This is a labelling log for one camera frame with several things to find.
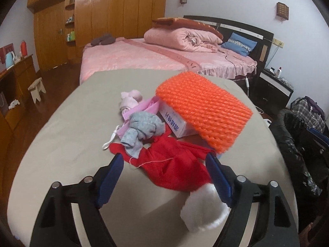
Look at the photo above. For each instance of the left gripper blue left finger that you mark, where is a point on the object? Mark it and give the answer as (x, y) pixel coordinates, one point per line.
(54, 225)

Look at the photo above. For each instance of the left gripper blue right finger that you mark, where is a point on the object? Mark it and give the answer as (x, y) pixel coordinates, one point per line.
(274, 224)

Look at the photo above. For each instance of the white plastic bag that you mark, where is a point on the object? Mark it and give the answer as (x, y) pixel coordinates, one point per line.
(204, 210)

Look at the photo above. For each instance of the orange foam net sleeve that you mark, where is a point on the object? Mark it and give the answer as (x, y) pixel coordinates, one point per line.
(216, 115)

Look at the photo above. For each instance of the red cloth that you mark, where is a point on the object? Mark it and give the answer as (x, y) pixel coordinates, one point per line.
(170, 163)

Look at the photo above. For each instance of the white blue medicine box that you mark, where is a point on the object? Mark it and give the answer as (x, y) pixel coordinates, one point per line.
(178, 125)

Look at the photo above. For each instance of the grey sock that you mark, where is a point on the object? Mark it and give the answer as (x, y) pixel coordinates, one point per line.
(140, 131)

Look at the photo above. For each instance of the pink sock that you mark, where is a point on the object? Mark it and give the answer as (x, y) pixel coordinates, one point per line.
(130, 100)

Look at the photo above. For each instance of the pink face mask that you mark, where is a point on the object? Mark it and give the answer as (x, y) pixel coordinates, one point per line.
(146, 108)

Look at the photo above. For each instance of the black lined trash bin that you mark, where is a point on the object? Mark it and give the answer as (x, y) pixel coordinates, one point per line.
(308, 171)

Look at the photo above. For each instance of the plaid cloth covered chair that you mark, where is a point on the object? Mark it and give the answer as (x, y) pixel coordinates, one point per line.
(310, 112)

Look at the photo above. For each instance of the black white nightstand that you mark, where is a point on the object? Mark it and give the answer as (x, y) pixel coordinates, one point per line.
(270, 94)

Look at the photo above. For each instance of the white lotion bottle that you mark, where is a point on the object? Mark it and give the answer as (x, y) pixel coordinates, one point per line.
(278, 72)

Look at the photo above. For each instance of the beige table cover cloth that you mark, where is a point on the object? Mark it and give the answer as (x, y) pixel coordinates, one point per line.
(69, 148)

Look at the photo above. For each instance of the dark headboard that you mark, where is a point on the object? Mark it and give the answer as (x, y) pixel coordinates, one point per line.
(262, 37)

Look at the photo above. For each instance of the blue pillow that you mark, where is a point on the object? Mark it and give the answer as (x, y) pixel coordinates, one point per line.
(239, 44)

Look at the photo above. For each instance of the small white stool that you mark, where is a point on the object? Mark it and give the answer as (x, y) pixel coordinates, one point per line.
(35, 89)

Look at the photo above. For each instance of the wooden sideboard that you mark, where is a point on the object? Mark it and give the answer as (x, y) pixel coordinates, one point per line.
(14, 86)

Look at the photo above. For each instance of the folded pink quilt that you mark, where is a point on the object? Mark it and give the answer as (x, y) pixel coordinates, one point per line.
(184, 39)

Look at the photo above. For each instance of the light blue kettle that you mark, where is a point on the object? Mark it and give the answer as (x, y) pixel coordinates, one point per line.
(9, 59)

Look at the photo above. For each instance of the red thermos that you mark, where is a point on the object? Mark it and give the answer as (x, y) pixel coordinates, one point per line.
(23, 49)

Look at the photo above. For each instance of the red picture frames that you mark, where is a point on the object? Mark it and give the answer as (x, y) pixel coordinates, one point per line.
(4, 50)

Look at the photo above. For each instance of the bed with pink sheet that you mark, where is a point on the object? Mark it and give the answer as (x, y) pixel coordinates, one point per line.
(136, 54)

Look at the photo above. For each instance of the dark slippers on bed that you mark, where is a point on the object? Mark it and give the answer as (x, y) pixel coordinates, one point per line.
(106, 39)

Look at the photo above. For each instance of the folded red blanket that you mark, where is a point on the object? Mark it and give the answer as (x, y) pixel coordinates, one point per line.
(172, 23)

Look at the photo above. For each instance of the wooden wardrobe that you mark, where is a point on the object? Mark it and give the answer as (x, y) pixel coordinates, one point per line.
(63, 27)

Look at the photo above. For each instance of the wall socket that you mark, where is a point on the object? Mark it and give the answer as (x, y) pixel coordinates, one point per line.
(278, 43)

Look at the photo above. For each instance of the brown wall lamp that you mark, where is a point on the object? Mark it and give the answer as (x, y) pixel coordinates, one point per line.
(282, 11)

